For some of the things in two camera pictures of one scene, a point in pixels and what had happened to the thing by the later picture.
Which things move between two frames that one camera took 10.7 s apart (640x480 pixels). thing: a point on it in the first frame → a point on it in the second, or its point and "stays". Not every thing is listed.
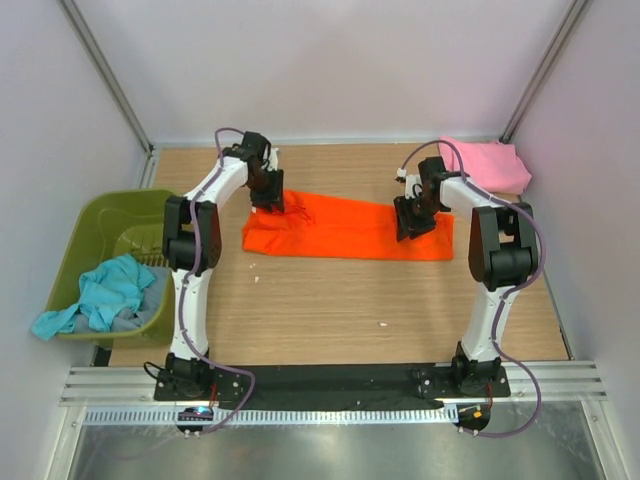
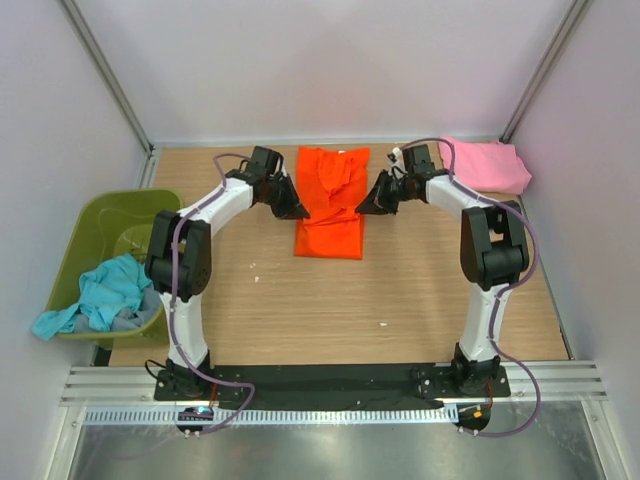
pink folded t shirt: (493, 165) stays
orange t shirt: (342, 225) → (331, 183)
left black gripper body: (266, 190) stays
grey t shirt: (124, 319) stays
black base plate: (331, 386) stays
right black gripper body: (417, 214) → (392, 191)
